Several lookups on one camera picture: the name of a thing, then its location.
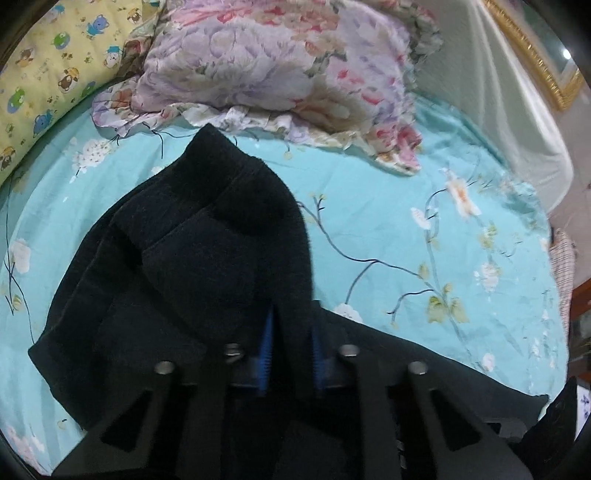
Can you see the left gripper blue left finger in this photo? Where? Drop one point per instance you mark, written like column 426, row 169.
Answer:
column 174, row 421

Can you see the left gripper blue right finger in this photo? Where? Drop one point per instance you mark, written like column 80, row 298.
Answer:
column 420, row 415

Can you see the black pants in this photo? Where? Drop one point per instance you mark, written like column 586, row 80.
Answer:
column 199, row 256

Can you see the teal floral bed sheet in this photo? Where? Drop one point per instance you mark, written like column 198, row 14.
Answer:
column 454, row 258

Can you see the plaid cloth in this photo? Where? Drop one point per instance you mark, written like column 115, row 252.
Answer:
column 563, row 258

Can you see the pink purple floral pillow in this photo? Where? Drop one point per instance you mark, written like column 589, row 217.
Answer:
column 333, row 74

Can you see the yellow cartoon print pillow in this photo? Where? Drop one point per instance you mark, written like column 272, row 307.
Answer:
column 73, row 49

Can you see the gold framed landscape painting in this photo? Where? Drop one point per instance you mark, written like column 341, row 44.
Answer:
column 540, row 49

